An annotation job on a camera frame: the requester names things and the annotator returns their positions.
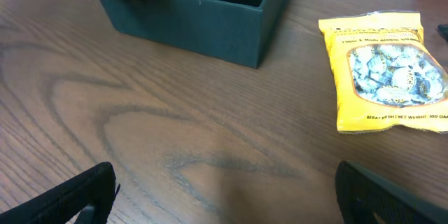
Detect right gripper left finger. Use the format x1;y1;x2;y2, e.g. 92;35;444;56
1;162;120;224

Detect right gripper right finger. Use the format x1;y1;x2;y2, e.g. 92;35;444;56
335;160;447;224

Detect yellow candy bag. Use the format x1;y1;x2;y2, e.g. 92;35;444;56
318;10;447;133

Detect black gift box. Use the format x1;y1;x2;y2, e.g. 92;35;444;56
99;0;288;68

